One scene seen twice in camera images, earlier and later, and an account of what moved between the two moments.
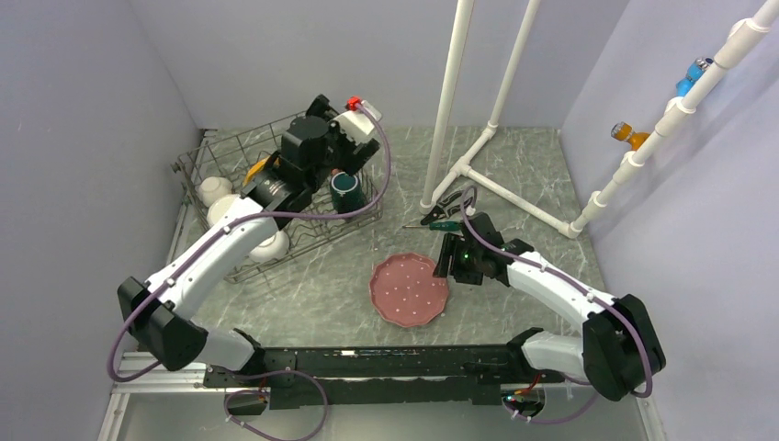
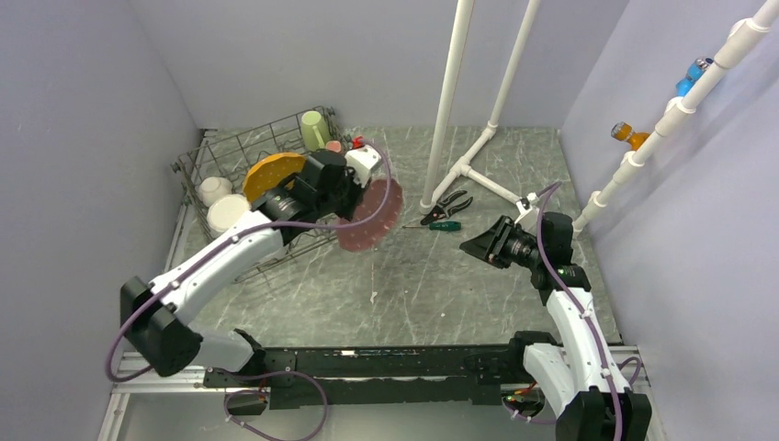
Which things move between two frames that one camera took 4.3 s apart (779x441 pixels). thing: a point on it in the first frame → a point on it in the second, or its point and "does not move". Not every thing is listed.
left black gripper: [354, 152] → [357, 196]
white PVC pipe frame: [455, 70] does not move
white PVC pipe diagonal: [739, 37] does not move
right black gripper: [452, 244] → [487, 245]
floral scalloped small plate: [218, 207] does not move
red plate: [405, 291] → [366, 236]
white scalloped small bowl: [213, 187] does not move
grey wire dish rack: [213, 175] does not move
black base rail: [386, 376] does not move
